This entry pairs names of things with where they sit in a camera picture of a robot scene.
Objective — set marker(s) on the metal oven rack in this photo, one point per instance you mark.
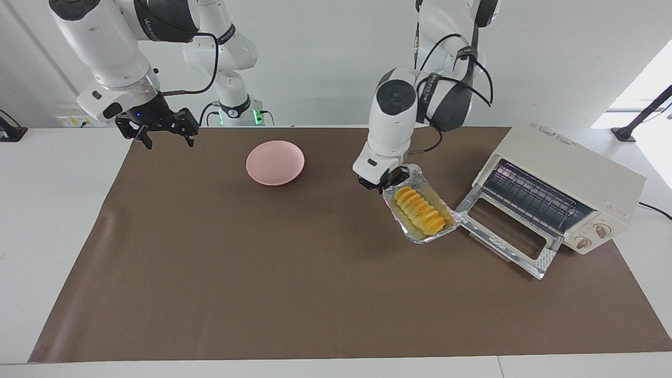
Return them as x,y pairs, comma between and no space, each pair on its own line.
535,199

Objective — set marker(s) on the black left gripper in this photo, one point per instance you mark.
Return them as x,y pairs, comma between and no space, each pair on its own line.
374,181

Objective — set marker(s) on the golden ridged bread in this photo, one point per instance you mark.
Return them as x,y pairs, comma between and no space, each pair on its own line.
420,210

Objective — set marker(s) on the pink plate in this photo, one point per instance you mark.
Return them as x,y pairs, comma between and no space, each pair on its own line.
275,163

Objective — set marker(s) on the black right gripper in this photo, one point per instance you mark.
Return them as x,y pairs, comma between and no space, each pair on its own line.
152,118

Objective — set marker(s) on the black camera stand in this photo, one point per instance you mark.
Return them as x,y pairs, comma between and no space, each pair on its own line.
625,134

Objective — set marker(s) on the brown table mat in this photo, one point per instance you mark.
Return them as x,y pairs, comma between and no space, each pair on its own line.
315,294

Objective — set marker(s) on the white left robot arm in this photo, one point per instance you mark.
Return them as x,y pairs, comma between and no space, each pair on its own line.
394,115

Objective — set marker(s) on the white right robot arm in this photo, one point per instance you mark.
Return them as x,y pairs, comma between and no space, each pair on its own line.
100,42

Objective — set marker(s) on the glass oven door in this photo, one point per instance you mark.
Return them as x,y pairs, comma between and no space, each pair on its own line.
504,231

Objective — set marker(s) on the white wall socket box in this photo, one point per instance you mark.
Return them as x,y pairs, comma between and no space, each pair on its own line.
71,121

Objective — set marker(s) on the black table clamp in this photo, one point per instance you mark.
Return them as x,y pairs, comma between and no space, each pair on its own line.
10,134

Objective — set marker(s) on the large oven knob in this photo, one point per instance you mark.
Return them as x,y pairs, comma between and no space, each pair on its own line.
603,231

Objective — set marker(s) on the aluminium foil tray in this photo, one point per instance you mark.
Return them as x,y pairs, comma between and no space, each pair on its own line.
441,202

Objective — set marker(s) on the cream toaster oven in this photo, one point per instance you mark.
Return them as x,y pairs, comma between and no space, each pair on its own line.
577,168

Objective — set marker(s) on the small oven knob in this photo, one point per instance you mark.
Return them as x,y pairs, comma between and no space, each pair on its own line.
583,243

